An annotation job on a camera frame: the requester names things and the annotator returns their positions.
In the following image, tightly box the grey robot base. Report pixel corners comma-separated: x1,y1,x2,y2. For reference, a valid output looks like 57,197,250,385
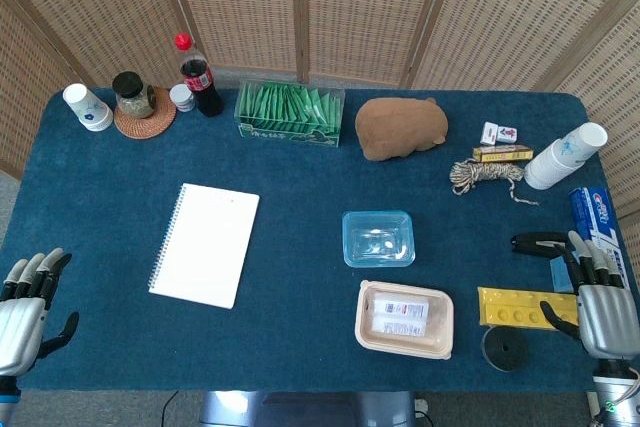
199,390,419,427

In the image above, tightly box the yellow perforated toy block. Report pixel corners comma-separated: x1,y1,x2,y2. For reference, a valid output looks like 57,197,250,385
476,286,582,331

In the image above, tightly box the black tape roll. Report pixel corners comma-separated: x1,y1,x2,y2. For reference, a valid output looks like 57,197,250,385
480,325,529,374

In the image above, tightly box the blue white toothpaste box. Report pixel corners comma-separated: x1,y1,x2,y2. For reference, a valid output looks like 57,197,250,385
569,186,634,291

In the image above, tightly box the cola bottle with red cap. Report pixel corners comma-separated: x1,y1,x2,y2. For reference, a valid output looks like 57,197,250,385
174,32,225,119

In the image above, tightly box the black cable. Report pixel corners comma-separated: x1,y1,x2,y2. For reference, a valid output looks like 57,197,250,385
158,390,180,427

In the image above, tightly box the bamboo folding screen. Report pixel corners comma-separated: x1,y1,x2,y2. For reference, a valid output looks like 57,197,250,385
0,0,640,228

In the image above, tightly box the white plastic wrapped package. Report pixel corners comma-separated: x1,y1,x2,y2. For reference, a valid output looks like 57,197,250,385
371,291,432,339

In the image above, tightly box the flower print paper cup stack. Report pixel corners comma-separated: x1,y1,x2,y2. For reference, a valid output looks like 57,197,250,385
62,83,115,134

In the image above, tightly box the blue table cloth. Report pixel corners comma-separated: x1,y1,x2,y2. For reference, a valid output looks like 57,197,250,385
0,86,640,394

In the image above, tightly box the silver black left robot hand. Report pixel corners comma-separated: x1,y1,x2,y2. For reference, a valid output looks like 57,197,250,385
0,246,80,378

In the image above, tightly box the blue sticky note pad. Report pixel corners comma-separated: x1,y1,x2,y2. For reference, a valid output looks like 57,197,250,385
549,256,577,294

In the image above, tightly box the white spiral notebook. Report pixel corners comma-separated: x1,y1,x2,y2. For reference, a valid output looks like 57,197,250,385
148,183,261,310

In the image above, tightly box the glass jar with black lid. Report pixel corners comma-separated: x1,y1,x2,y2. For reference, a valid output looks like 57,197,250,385
111,70,157,120

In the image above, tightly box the bundle of speckled rope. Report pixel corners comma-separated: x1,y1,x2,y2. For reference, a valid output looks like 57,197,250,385
448,157,541,207

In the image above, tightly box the clear box of green tea bags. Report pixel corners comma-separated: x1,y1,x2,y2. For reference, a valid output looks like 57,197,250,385
234,80,347,149

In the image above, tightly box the round woven rattan coaster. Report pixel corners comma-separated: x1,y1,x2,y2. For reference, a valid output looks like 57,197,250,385
113,86,178,140

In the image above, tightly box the clear container with blue lid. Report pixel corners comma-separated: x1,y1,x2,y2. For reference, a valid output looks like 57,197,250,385
341,210,418,269

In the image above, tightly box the plain white paper cup stack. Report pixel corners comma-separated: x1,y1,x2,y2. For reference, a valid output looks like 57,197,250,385
523,121,610,191

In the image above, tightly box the beige lunch tray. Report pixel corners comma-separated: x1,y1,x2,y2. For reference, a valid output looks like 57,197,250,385
355,279,456,361

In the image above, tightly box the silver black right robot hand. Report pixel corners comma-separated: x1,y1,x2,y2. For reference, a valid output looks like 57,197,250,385
539,229,640,361

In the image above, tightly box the brown plush animal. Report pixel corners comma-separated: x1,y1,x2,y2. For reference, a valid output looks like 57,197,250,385
355,97,450,162

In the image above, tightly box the small yellow cardboard box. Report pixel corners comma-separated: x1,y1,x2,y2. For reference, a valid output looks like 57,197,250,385
472,144,535,163

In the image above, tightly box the small white plastic jar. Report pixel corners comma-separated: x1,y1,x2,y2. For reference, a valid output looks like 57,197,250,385
168,84,197,114

